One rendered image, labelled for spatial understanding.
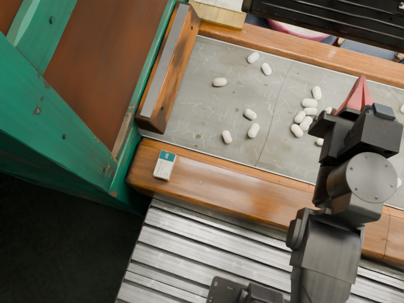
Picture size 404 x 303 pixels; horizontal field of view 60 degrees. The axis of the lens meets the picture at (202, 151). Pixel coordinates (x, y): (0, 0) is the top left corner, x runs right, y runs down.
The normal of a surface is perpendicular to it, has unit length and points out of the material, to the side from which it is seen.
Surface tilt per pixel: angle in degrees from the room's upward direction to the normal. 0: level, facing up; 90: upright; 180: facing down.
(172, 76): 67
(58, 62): 90
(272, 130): 0
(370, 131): 2
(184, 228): 0
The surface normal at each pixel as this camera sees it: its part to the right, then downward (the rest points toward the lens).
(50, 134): 0.96, 0.27
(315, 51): 0.01, -0.25
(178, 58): 0.89, 0.14
